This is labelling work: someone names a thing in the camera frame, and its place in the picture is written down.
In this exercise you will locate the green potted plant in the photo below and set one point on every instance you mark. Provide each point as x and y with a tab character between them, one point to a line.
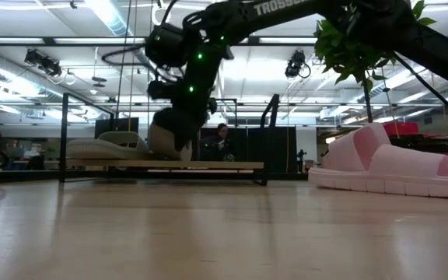
344	50

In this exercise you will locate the pink rubber slide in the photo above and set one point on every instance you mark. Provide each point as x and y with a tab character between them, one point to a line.
403	171
348	144

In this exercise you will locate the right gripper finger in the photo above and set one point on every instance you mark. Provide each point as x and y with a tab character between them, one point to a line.
185	124

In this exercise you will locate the black ceiling-mounted device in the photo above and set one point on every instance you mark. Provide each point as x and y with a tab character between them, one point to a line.
296	62
41	60

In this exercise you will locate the small black tripod device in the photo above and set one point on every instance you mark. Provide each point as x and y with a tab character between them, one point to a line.
301	157

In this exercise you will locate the black monitor panel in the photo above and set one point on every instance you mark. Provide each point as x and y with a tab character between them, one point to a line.
117	126

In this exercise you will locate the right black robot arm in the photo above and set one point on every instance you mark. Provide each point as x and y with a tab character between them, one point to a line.
239	17

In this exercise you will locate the black partition curtain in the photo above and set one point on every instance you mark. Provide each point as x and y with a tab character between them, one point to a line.
270	151

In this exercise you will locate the wooden shelf black metal frame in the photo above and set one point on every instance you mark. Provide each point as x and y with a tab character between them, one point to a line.
169	165

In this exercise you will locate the grey rubber slide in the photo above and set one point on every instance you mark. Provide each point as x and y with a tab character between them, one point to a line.
103	149
162	144

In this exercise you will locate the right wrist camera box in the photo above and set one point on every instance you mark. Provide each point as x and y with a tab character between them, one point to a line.
158	89

